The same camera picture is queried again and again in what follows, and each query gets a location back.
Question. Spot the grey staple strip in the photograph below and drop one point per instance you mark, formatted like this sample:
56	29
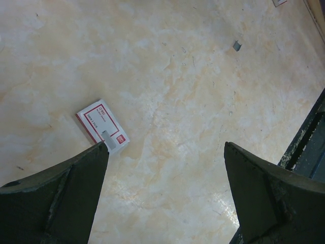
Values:
237	45

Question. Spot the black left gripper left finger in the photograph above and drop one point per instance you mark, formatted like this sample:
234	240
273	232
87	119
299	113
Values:
56	205

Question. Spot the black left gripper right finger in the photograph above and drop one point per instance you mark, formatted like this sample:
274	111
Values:
273	205

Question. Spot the red white staple box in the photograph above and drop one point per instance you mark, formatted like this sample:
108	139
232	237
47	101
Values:
102	126

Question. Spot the wooden tray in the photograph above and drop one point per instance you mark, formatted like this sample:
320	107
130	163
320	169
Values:
316	10

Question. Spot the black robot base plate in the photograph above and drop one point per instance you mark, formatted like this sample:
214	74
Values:
305	154

